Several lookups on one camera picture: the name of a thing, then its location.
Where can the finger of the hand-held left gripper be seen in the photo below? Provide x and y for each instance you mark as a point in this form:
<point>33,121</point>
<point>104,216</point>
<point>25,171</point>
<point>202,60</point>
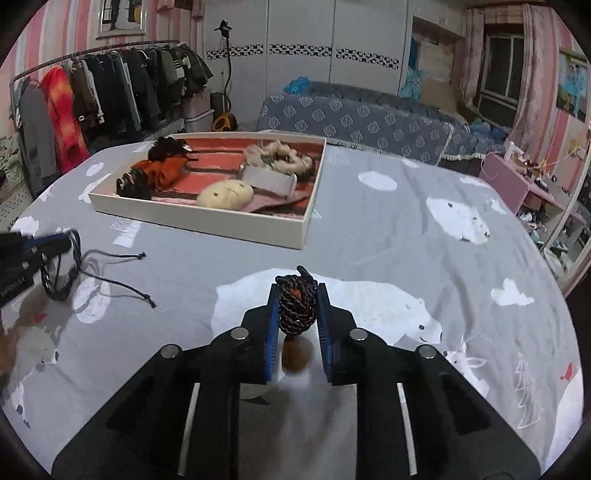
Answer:
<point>48,243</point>

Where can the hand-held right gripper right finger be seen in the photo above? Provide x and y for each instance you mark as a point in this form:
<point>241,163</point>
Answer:
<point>324,337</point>

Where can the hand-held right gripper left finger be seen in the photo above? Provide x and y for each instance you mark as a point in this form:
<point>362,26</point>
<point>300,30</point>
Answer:
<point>273,337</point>

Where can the white jewelry tray red lining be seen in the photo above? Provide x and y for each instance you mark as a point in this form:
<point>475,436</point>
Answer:
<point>207,224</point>

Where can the orange scrunchie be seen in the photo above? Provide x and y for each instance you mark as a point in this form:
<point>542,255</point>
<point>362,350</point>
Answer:
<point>164,173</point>

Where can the beige fabric scrunchie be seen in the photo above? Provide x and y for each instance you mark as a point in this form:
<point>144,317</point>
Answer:
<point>263,154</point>

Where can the person's left hand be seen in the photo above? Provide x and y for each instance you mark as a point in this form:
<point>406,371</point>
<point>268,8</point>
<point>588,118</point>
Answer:
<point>5,364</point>

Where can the pink cloth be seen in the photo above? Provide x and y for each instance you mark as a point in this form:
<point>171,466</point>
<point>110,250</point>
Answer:
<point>277,205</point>

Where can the cream round plush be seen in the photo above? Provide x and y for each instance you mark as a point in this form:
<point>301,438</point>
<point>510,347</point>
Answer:
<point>226,194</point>

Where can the row of hanging clothes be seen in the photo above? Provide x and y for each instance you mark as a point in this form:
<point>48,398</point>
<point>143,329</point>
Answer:
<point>115,92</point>

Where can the metal clothes rack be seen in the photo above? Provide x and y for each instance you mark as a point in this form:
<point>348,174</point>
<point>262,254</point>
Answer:
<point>92,50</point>

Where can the pink storage box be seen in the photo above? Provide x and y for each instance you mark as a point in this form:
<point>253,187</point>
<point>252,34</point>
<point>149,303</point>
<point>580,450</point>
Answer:
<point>198,113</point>

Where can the black garment steamer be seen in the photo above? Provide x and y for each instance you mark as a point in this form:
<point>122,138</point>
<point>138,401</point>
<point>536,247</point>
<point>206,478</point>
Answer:
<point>225,117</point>

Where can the sofa with blue patterned cover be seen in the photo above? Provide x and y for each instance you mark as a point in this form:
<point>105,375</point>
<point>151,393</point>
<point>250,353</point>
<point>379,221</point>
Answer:
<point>369,122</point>

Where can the pink desk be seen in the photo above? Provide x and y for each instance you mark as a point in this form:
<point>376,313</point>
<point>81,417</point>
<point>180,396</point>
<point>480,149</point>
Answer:
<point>505,182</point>

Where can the blue plastic bag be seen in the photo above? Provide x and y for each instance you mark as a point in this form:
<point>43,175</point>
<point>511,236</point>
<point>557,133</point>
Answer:
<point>299,86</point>

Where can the white bottle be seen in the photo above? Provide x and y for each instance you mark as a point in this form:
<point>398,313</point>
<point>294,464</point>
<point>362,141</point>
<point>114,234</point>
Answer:
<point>511,150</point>

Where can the white framed standing mirror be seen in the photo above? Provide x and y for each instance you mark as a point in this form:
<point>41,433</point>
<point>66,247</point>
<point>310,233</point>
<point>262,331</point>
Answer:
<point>575,249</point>

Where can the pink curtain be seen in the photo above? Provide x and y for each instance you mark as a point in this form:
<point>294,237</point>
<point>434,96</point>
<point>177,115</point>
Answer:
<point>472,60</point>
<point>178,5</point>
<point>535,78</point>

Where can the blue hanging cloth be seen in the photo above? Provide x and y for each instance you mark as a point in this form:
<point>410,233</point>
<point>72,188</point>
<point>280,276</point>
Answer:
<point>413,74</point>

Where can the white sliding door wardrobe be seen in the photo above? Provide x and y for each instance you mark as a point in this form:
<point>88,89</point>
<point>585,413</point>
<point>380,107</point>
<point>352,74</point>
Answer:
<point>300,27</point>

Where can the window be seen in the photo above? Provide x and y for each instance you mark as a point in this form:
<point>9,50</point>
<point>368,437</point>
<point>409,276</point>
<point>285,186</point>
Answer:
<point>503,69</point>

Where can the framed black white wall poster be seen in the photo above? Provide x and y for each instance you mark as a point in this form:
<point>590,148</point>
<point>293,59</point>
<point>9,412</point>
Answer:
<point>121,18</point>

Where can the colourful wall poster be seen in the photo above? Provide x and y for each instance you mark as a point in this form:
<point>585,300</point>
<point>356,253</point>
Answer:
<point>572,87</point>

